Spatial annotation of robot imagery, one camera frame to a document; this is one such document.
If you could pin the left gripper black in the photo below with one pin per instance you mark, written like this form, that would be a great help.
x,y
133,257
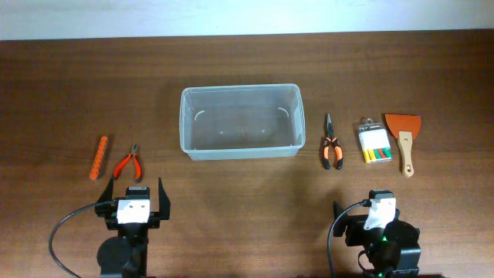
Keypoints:
x,y
104,208

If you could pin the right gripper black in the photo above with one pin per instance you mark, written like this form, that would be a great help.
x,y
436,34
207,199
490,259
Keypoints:
x,y
355,225

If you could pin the orange black long-nose pliers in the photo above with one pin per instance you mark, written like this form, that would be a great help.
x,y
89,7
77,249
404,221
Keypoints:
x,y
331,141

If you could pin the clear box coloured tubes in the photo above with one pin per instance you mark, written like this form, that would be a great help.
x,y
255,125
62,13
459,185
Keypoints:
x,y
374,142

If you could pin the orange scraper wooden handle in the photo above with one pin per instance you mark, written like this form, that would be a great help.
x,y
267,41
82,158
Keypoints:
x,y
405,129

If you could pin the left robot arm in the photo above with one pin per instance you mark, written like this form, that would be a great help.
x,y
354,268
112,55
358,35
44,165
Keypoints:
x,y
125,255

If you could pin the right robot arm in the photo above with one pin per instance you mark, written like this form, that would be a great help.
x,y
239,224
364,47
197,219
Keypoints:
x,y
393,250

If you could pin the clear plastic container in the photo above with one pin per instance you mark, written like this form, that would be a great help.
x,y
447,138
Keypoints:
x,y
242,122

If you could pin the orange perforated strip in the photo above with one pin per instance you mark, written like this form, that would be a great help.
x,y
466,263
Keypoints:
x,y
98,160

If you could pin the small red-handled pliers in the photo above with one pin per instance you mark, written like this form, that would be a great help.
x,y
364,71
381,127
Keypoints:
x,y
131,156

